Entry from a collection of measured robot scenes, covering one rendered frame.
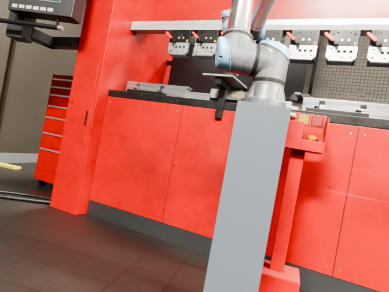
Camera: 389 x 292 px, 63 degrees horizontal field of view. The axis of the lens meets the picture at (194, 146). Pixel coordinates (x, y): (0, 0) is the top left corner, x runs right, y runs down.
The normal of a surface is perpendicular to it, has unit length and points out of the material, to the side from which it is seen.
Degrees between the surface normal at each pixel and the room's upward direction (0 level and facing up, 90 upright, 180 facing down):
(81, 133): 90
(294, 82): 90
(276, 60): 90
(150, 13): 90
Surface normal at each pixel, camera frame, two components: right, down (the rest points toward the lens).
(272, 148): -0.19, -0.04
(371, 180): -0.43, -0.08
